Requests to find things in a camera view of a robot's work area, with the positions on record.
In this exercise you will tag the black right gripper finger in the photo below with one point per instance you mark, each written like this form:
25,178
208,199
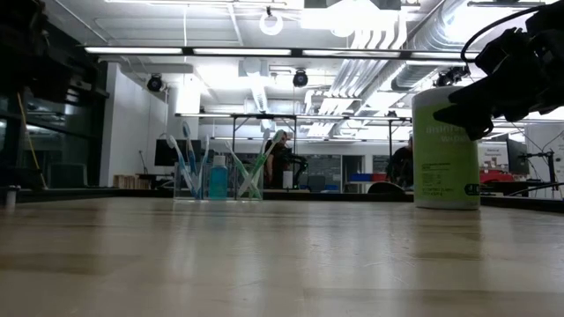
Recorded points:
482,131
473,108

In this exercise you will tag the green white toothbrush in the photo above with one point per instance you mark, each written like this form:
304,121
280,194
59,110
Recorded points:
263,145
242,171
262,160

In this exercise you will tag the blue mouthwash bottle white cap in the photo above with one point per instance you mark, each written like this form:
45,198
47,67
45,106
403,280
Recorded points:
218,180

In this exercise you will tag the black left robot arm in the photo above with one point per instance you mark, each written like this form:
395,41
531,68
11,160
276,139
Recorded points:
17,26

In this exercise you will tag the red object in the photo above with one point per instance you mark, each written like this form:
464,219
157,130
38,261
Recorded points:
500,176

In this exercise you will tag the green disinfecting wipes canister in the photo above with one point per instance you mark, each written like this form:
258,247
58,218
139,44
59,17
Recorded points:
445,176

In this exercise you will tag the person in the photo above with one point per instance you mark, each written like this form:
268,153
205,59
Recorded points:
402,165

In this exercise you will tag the black rounded chair back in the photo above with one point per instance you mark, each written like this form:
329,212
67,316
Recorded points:
387,188

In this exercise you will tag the blue storage bin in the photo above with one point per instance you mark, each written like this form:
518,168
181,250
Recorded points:
360,177

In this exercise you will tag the clear acrylic organizer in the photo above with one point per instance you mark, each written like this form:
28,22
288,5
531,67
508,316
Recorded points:
247,191

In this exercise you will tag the black computer monitor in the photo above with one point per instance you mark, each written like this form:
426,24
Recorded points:
163,154

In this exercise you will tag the long ceiling light bar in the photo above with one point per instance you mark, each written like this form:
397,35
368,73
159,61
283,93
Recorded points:
132,51

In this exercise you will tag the wooden crate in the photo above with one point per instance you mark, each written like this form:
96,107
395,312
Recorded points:
131,182

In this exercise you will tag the grey chair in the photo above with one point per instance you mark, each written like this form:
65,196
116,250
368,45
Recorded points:
68,176

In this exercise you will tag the white cylindrical foot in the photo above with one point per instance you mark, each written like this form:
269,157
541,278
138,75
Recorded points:
12,198

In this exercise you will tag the silver ventilation duct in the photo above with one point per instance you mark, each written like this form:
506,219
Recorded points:
423,66

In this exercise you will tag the black ceiling dome camera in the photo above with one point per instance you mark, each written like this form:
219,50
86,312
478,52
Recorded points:
300,79
155,83

